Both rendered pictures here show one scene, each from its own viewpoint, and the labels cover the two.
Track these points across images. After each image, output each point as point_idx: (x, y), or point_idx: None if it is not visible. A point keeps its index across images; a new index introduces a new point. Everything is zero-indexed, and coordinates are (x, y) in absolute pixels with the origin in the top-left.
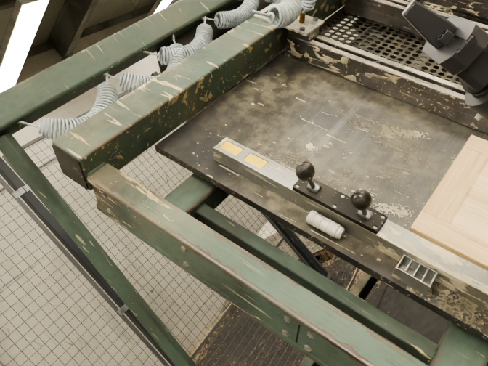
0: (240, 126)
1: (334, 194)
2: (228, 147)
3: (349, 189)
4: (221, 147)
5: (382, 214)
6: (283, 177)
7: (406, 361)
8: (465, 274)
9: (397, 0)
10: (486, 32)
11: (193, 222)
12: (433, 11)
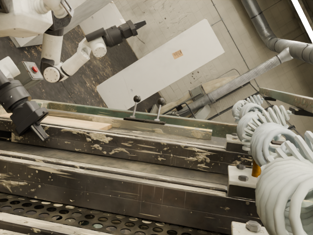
0: (216, 144)
1: (147, 120)
2: (206, 129)
3: (141, 133)
4: (208, 129)
5: (125, 118)
6: (172, 125)
7: (111, 109)
8: (91, 114)
9: (179, 186)
10: (39, 157)
11: (191, 119)
12: (139, 21)
